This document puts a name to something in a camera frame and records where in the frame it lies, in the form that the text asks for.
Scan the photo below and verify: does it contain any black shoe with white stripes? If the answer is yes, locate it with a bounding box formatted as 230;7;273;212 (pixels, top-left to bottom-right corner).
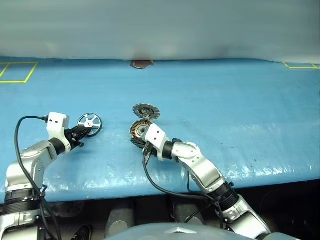
74;224;93;240

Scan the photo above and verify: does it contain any motor stator with copper windings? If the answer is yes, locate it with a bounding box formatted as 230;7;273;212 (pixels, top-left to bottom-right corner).
129;119;151;142

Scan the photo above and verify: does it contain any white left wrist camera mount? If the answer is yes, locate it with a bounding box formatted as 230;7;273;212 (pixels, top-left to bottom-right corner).
46;111;71;153

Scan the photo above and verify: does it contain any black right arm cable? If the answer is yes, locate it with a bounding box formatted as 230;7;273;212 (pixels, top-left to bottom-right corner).
142;147;231;230

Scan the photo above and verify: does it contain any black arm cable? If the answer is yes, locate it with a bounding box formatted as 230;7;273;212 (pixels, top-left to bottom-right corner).
142;147;231;230
14;115;63;240

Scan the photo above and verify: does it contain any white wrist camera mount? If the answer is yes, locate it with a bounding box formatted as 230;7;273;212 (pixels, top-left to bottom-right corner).
46;111;71;153
142;123;168;161

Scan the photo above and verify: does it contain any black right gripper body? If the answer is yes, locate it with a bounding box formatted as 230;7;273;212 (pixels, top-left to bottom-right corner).
142;141;153;164

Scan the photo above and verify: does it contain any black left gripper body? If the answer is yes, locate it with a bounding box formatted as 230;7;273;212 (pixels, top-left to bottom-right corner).
65;127;85;151

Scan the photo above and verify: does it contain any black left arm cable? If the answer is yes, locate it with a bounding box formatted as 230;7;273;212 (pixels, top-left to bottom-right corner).
14;115;63;240

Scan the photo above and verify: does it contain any silver spoked end cap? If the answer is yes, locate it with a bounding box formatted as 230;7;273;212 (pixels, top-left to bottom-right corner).
76;112;103;137

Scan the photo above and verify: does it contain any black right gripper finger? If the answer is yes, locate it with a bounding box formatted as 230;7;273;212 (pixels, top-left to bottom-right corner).
130;139;148;151

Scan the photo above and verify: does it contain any grey rounded block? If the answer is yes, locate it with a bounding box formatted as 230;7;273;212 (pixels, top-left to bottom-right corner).
104;201;136;238
173;202;206;225

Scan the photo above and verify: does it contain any grey robot torso with emblem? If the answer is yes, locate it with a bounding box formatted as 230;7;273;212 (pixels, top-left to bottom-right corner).
103;223;236;240

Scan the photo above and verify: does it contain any silver finned motor cover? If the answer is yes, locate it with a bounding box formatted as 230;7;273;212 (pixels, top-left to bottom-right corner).
132;102;161;123

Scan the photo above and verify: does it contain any blue foam table cover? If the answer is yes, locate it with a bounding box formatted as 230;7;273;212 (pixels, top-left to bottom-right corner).
0;56;320;204

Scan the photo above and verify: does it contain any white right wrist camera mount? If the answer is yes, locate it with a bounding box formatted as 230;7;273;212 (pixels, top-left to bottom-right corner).
142;123;168;161

